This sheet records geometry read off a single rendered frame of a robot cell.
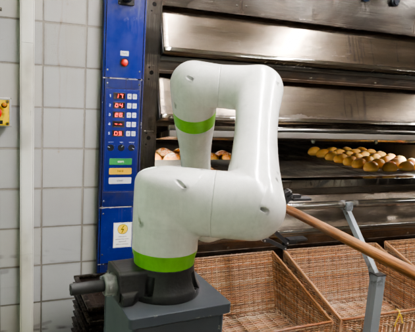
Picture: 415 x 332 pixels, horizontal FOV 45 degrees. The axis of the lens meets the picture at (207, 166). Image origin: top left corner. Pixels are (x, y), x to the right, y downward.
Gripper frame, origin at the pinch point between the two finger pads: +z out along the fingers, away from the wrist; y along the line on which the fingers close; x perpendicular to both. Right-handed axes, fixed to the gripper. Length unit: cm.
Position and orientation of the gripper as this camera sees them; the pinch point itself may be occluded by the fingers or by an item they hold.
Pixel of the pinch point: (304, 218)
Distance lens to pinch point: 168.0
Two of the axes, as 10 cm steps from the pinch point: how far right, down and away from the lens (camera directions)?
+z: 9.2, -0.1, 4.0
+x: 3.9, 1.8, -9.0
